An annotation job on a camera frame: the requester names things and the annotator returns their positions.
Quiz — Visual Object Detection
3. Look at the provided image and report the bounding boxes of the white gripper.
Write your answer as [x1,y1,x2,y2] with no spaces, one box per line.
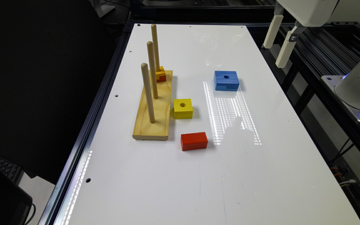
[262,0,338,68]

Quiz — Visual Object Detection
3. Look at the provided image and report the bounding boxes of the yellow block with hole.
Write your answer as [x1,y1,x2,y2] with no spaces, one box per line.
[174,99,193,119]

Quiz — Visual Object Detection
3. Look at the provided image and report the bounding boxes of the blue block with hole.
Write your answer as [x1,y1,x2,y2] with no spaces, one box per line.
[214,71,239,91]

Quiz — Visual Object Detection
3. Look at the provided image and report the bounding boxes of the orange block on peg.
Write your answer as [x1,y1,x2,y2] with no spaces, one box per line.
[156,66,166,83]

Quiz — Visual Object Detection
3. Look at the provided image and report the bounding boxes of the red rectangular block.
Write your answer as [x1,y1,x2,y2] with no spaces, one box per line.
[181,132,208,151]

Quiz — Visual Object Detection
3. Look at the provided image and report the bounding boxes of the metal robot mounting plate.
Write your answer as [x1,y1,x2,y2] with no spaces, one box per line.
[321,75,360,126]

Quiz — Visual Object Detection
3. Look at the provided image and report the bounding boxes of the rear wooden peg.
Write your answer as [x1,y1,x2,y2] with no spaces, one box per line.
[151,24,161,72]

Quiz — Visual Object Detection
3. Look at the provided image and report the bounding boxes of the wooden peg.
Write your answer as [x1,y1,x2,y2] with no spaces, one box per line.
[151,24,161,72]
[141,62,155,123]
[147,41,158,99]

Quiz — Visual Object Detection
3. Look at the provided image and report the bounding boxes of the middle wooden peg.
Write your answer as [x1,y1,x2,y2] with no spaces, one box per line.
[147,41,158,99]

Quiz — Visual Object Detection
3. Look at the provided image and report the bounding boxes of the front wooden peg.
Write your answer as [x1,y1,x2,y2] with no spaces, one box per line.
[141,62,155,123]

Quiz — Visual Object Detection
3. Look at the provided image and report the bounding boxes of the wooden peg base board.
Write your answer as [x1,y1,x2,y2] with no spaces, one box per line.
[132,71,173,141]

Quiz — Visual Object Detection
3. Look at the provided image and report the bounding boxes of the black keyboard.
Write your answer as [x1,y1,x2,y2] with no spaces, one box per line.
[0,156,23,184]

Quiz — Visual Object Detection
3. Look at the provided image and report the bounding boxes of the black monitor corner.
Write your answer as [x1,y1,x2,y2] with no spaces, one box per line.
[0,172,33,225]

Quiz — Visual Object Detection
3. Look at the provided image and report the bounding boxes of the black aluminium frame rails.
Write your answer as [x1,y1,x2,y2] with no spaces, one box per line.
[248,21,360,176]

